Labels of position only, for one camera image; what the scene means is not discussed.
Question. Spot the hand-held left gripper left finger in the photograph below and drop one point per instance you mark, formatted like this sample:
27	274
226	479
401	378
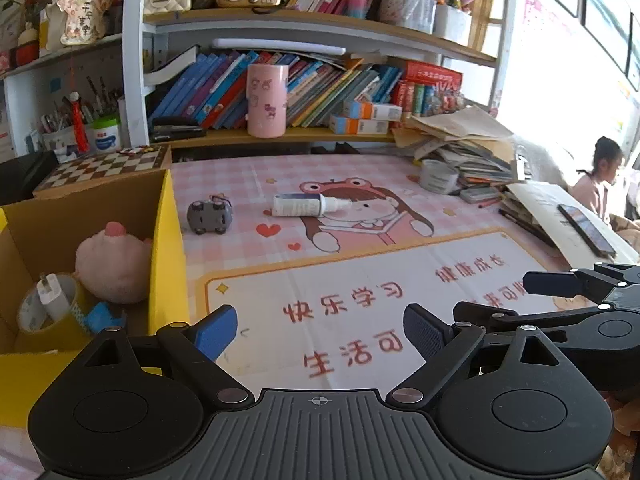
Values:
215	332

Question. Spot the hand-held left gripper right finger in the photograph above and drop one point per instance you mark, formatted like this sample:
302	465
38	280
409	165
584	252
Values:
425	330

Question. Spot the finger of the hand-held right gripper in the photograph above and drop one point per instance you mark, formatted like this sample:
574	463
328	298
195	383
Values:
500	320
550	282

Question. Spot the yellow cardboard box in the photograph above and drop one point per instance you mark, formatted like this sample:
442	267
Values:
167	260

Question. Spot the small blue item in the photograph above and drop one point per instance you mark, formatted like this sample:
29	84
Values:
102	317

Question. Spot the pink plush pig toy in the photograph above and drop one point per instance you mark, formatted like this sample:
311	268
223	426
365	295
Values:
115	270

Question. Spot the yellow tape roll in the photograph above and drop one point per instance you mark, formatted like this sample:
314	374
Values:
77	300

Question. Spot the white charger plug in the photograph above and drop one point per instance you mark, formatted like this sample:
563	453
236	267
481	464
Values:
55	302

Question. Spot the black phone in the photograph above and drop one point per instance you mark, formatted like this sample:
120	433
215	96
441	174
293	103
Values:
587	230

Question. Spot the pile of papers and notebooks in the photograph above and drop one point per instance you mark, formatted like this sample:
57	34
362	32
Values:
545	210

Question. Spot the cartoon printed desk mat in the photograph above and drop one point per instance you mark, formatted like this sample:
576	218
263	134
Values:
350	270

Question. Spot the grey toy car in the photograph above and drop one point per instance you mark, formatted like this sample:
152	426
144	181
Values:
207	215

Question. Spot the white fuzzy throw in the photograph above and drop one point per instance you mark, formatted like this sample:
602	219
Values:
545	160

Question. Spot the grey tape roll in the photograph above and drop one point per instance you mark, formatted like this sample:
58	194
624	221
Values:
437	177

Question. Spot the white spray bottle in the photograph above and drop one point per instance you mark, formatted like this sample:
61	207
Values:
300	205

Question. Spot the pile of books and papers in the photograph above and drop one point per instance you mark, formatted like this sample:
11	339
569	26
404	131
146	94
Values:
460	145

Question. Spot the chessboard box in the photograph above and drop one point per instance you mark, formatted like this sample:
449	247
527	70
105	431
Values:
100	165

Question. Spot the black stapler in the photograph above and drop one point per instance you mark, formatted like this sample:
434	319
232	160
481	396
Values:
175	132

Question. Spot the orange and white box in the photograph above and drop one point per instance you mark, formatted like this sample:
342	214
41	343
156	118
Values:
357	126
372	111

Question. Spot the white jar with green lid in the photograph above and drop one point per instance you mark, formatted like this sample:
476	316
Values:
106	137

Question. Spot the pink checked tablecloth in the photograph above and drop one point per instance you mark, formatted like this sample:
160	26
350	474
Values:
15	455

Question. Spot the pink printed cylinder holder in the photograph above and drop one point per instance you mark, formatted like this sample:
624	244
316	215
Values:
267	102

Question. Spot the red dictionaries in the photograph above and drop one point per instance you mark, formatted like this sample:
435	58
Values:
430	77

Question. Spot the row of leaning books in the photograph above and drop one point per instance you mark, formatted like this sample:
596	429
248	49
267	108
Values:
200	90

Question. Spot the black keyboard piano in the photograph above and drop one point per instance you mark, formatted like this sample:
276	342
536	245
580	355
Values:
25	175

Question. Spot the red tassel ornament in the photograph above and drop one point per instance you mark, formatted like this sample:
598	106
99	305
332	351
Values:
80	125

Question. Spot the white pen container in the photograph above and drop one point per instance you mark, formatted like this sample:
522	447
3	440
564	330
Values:
452	25

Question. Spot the framed picture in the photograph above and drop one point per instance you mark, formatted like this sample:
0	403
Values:
605	10

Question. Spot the white bookshelf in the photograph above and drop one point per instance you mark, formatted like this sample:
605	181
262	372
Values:
134	60

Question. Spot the white light bar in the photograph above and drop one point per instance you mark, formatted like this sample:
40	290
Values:
280	46

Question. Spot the clear bag of markers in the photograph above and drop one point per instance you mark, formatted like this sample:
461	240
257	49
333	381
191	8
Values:
410	12

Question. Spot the white side shelf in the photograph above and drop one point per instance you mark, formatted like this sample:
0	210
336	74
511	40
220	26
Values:
30	80

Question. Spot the rabbit figurine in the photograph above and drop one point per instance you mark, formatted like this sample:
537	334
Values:
77	5

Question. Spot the wall poster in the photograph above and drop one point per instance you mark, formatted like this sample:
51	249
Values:
540	20

